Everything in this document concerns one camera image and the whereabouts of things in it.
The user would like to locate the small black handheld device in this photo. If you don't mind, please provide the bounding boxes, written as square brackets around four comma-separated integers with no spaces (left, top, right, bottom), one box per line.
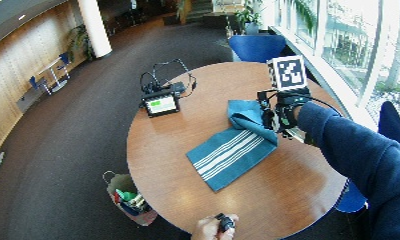
[213,212,237,234]

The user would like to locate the teal cloth with white stripes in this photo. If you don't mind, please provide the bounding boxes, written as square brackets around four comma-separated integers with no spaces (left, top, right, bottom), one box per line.
[186,99,280,194]

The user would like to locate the white cube with black markers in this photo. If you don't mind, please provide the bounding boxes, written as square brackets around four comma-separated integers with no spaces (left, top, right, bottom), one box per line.
[265,54,309,92]

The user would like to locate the colourful items in bag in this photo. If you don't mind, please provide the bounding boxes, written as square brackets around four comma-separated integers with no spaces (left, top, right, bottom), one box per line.
[112,188,154,217]

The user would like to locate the blue shell chair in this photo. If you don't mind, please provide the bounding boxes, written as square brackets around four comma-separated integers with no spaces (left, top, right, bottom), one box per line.
[335,180,369,214]
[228,34,288,64]
[377,100,400,149]

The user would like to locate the small black box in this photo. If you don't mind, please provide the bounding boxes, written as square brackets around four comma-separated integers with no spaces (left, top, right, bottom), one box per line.
[168,81,188,97]

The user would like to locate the brown paper bag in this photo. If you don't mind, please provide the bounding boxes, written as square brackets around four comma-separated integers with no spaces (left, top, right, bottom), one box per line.
[102,170,160,228]

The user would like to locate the black tablet with lit screen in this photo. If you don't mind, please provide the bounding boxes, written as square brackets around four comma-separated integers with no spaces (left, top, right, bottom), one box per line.
[140,92,182,118]

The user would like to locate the green potted plant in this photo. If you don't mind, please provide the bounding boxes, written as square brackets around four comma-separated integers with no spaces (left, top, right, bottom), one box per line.
[233,0,264,35]
[66,24,96,62]

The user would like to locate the dark staircase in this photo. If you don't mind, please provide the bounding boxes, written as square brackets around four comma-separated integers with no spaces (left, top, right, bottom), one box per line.
[184,0,216,24]

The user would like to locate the white round column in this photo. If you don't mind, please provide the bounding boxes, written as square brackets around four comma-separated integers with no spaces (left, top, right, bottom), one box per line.
[76,0,115,59]

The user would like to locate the blue high chair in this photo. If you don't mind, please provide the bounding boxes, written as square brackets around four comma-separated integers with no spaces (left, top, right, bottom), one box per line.
[28,75,54,96]
[58,51,74,80]

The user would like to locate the white high table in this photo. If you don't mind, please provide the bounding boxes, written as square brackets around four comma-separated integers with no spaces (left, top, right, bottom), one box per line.
[36,56,71,93]

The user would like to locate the black glove cable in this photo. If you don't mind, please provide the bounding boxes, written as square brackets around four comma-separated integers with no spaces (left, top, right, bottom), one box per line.
[277,93,345,118]

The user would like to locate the black cable bundle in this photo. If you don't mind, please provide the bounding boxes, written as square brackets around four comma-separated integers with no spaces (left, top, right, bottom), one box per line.
[139,58,199,98]

